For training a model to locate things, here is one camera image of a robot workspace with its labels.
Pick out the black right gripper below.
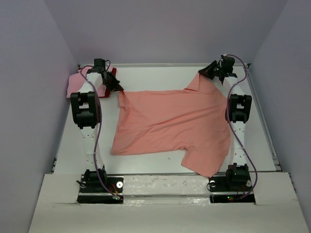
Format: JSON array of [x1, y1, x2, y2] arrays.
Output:
[[198, 60, 223, 80]]

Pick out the salmon orange t-shirt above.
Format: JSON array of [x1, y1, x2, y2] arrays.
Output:
[[112, 74, 231, 177]]

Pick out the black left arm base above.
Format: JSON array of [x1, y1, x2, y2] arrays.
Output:
[[76, 176, 124, 204]]

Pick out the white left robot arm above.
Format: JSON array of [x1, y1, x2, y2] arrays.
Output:
[[70, 58, 124, 192]]

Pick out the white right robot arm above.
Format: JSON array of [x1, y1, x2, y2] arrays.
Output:
[[199, 55, 252, 193]]

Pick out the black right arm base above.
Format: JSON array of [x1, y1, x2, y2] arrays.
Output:
[[206, 176, 256, 204]]

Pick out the folded pink t-shirt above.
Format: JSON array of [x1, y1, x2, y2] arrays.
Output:
[[67, 66, 103, 98]]

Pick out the white foam front panel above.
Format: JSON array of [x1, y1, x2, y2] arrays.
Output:
[[30, 172, 309, 233]]

